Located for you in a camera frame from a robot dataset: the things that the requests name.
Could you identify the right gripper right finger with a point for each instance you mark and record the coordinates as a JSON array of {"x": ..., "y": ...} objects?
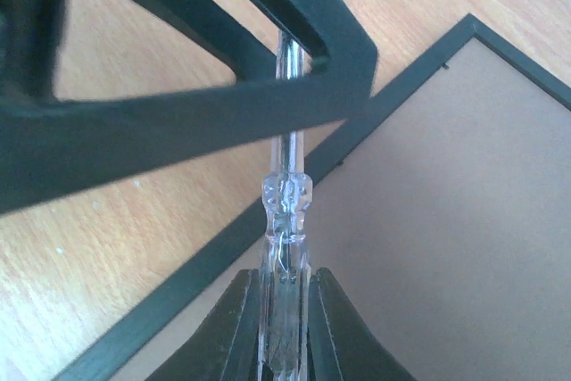
[{"x": 341, "y": 345}]

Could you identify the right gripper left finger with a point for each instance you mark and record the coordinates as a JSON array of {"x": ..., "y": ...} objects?
[{"x": 223, "y": 347}]

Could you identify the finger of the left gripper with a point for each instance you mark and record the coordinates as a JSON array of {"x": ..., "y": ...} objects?
[{"x": 52, "y": 148}]

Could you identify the clear handled screwdriver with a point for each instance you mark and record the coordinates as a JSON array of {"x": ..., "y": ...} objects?
[{"x": 284, "y": 270}]

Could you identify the black picture frame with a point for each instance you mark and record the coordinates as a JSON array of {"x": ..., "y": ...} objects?
[{"x": 113, "y": 350}]

